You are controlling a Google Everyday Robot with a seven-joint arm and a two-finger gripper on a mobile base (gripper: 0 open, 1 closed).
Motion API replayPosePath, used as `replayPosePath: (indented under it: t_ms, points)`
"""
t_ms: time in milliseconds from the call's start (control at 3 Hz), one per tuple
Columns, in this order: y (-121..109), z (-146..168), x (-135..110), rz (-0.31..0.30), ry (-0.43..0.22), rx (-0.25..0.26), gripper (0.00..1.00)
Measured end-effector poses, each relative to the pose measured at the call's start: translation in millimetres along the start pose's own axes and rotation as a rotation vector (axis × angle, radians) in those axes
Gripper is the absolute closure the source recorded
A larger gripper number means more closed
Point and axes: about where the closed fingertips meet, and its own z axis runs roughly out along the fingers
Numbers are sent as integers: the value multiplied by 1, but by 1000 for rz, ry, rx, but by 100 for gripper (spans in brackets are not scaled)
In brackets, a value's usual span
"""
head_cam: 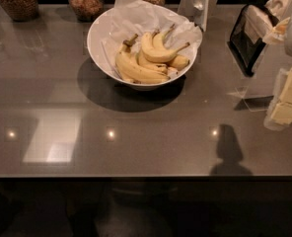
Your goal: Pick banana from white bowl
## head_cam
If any left glass jar of nuts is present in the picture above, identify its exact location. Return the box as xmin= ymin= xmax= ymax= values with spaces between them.
xmin=0 ymin=0 xmax=38 ymax=22

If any front large yellow banana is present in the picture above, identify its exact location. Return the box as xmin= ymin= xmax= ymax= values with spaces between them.
xmin=115 ymin=34 xmax=170 ymax=84

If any glass jar of nuts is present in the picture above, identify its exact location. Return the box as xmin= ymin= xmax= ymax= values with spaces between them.
xmin=68 ymin=0 xmax=104 ymax=22
xmin=0 ymin=0 xmax=38 ymax=22

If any white ceramic bowl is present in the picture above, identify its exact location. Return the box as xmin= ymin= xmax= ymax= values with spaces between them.
xmin=86 ymin=6 xmax=199 ymax=92

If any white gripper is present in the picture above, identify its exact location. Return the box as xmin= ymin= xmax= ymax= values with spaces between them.
xmin=263 ymin=68 xmax=292 ymax=131

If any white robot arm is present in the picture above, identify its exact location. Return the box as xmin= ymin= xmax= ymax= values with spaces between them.
xmin=263 ymin=0 xmax=292 ymax=131

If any middle glass jar of nuts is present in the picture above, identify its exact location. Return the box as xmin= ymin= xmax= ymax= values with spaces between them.
xmin=68 ymin=0 xmax=104 ymax=22

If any clear acrylic sign stand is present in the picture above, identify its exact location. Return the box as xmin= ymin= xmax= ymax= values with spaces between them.
xmin=232 ymin=54 xmax=292 ymax=112

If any white upright card stand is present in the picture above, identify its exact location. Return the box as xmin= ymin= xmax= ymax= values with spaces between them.
xmin=178 ymin=0 xmax=217 ymax=32

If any white crumpled paper liner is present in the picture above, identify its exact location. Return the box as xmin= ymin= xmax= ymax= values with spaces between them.
xmin=101 ymin=0 xmax=202 ymax=81

